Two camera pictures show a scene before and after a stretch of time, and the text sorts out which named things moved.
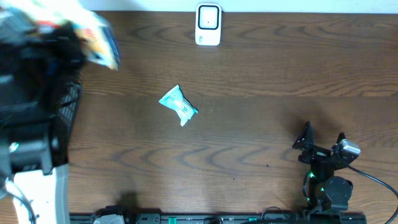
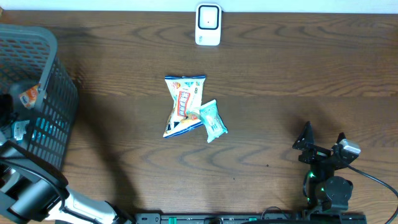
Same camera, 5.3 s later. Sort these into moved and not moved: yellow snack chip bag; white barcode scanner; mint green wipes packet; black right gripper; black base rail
Moved: mint green wipes packet; yellow snack chip bag
Not moved: white barcode scanner; black right gripper; black base rail
